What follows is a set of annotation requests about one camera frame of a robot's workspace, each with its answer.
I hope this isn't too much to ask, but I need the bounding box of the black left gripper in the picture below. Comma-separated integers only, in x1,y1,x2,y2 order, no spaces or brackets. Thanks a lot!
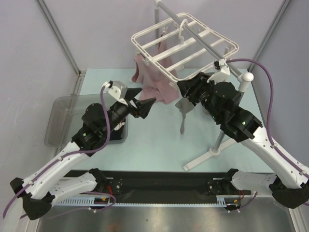
102,88,156,134

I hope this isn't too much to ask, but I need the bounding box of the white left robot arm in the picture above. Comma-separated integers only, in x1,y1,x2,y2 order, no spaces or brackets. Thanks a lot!
10,87,156,220

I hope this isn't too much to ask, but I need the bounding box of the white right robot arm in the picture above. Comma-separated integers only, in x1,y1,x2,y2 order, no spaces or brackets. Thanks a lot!
177,72,309,209

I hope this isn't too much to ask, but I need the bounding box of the white clip drying hanger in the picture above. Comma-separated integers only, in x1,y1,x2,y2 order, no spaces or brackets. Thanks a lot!
131,13,239,83

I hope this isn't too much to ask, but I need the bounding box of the pink tank top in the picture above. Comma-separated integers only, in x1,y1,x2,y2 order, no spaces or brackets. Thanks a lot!
131,33,184,104

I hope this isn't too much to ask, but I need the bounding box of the grey metal clothes stand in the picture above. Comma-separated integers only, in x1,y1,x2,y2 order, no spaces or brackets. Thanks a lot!
155,0,259,171

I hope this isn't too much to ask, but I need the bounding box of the navy santa sock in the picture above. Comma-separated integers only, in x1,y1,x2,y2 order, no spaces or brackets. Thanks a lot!
109,119,127,144

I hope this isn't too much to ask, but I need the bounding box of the grey plastic bin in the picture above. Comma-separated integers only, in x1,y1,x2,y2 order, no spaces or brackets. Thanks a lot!
44,93,129,147

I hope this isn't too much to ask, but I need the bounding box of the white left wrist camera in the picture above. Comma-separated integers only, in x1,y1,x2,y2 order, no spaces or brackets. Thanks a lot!
102,81,128,105

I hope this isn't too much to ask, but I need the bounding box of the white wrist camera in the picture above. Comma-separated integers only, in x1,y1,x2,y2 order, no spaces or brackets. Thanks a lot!
102,81,128,105
207,58,230,83

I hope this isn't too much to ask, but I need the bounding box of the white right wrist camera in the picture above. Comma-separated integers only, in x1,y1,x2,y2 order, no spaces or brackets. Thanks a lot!
207,58,230,83

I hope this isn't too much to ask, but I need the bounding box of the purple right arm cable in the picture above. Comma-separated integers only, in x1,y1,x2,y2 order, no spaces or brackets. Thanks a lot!
225,58,309,206

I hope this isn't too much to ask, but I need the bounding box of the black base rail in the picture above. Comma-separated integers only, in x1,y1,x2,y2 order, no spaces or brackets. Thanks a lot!
65,169,252,205

